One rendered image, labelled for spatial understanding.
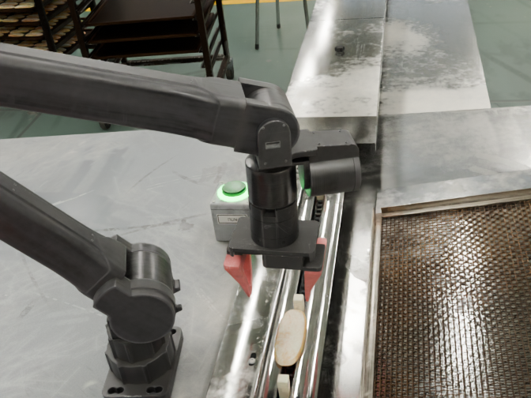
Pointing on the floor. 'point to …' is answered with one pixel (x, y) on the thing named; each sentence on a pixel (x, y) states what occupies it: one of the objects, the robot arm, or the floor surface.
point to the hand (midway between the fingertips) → (278, 290)
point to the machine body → (431, 58)
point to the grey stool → (276, 19)
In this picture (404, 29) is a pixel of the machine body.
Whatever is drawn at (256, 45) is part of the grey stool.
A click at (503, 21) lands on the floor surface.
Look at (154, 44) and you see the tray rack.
